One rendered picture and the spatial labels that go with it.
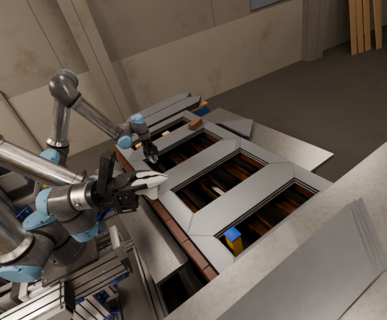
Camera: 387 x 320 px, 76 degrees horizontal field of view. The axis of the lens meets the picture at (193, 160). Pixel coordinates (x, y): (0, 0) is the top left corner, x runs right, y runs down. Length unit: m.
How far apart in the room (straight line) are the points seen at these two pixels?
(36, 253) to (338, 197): 1.09
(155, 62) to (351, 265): 3.81
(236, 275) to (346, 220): 0.41
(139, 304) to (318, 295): 1.33
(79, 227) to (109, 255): 0.43
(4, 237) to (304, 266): 0.90
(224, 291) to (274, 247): 0.22
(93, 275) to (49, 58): 3.26
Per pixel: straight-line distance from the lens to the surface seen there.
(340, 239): 0.95
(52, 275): 1.21
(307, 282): 0.86
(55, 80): 1.37
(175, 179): 1.59
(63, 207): 0.74
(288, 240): 0.96
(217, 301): 0.87
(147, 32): 4.16
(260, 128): 2.09
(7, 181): 1.28
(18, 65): 4.12
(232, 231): 1.19
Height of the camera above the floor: 1.84
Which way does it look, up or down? 36 degrees down
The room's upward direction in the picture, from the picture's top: 16 degrees counter-clockwise
